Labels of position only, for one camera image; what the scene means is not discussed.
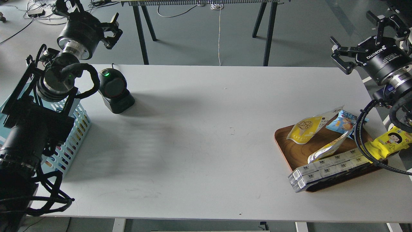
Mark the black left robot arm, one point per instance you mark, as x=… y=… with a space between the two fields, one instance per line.
x=55 y=75

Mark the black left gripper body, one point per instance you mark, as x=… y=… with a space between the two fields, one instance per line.
x=83 y=28

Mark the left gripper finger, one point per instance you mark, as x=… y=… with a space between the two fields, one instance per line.
x=110 y=41
x=112 y=26

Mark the yellow white pouch on tray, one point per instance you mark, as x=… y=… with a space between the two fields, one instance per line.
x=329 y=149

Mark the yellow white snack pouch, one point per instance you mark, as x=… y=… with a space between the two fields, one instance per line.
x=305 y=129

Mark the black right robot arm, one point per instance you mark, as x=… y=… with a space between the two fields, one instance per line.
x=400 y=111

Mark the blue snack bag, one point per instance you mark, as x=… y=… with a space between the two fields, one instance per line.
x=345 y=121

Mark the black trestle table legs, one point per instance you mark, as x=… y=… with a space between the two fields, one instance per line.
x=200 y=32

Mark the black barcode scanner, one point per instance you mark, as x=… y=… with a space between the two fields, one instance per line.
x=113 y=89

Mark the power adapter on floor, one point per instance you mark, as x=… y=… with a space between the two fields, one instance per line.
x=34 y=13

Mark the light blue plastic basket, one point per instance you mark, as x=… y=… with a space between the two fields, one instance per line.
x=69 y=135

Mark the yellow cartoon snack bag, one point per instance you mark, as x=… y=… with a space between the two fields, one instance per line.
x=392 y=141

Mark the wooden tray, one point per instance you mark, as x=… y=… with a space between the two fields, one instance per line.
x=296 y=155

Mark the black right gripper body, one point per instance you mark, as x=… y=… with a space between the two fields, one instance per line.
x=382 y=59

